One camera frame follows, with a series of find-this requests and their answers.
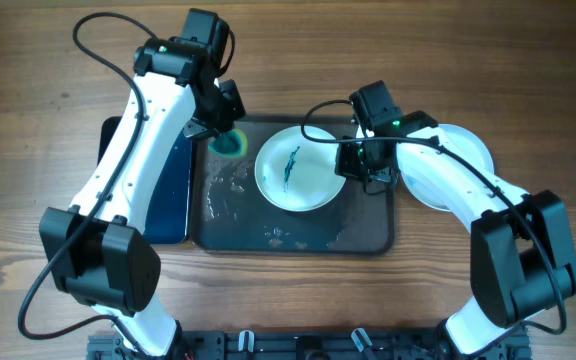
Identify green yellow sponge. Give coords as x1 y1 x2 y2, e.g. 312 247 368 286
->
208 128 248 158

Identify white plate blue streak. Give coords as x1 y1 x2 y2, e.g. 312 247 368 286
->
254 126 346 212

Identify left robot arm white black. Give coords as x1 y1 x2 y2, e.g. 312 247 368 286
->
39 35 245 359

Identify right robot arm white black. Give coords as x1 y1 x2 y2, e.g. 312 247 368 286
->
340 111 576 359

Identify black water tray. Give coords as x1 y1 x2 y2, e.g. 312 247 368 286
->
87 112 194 244

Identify black aluminium base frame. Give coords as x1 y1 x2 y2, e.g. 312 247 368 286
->
86 328 532 360

